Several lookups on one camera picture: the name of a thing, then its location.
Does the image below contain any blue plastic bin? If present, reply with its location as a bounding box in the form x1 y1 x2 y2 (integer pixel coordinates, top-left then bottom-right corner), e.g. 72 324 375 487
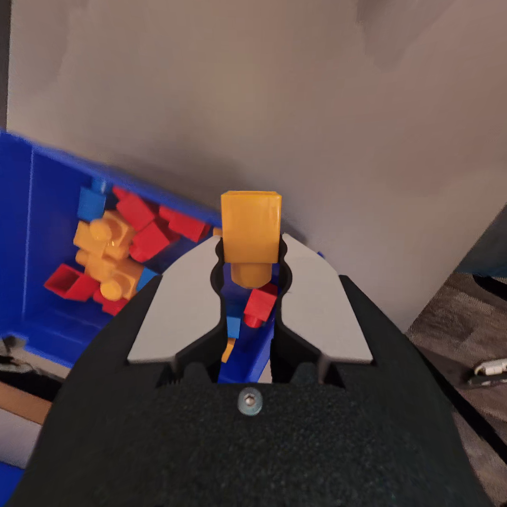
0 461 25 507
0 129 326 384

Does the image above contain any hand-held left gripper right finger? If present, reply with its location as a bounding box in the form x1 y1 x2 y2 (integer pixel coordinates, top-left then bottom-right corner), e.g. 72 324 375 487
273 233 374 382

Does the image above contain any yellow mega block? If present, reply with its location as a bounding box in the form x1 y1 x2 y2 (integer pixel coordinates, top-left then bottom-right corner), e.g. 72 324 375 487
220 190 283 289

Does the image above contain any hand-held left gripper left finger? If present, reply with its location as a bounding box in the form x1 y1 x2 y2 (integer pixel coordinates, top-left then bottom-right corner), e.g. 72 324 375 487
127 235 227 382

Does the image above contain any wood-edged grey table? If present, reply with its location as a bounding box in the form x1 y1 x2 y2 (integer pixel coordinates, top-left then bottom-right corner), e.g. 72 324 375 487
0 381 53 470

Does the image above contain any pile of blocks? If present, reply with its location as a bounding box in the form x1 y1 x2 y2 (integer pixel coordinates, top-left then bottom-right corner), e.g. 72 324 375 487
44 176 279 364

